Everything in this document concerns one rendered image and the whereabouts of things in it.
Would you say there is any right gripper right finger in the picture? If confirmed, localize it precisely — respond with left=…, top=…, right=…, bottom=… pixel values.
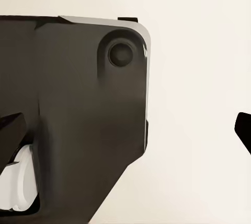
left=234, top=112, right=251, bottom=154

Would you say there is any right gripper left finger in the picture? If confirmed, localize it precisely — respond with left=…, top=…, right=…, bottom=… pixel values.
left=0, top=112, right=27, bottom=175

